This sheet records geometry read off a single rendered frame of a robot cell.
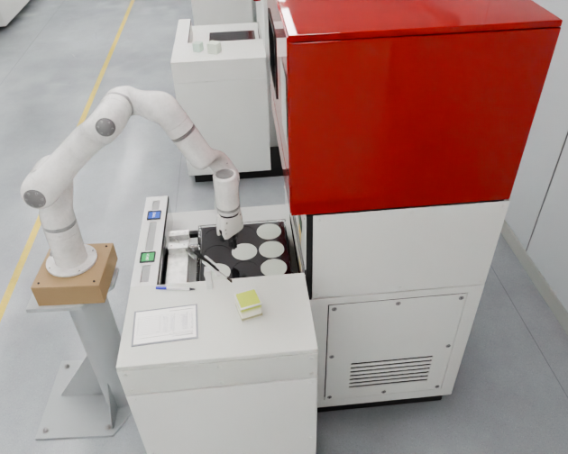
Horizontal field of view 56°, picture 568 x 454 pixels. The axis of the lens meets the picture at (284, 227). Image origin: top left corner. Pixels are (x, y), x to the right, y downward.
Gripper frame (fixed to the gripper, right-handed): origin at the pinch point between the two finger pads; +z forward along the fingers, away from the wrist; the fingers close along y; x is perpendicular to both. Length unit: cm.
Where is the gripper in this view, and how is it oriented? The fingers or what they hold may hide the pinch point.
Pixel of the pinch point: (232, 243)
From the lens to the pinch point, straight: 203.0
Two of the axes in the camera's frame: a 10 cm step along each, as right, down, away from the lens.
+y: -6.6, 4.9, -5.7
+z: 0.3, 7.8, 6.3
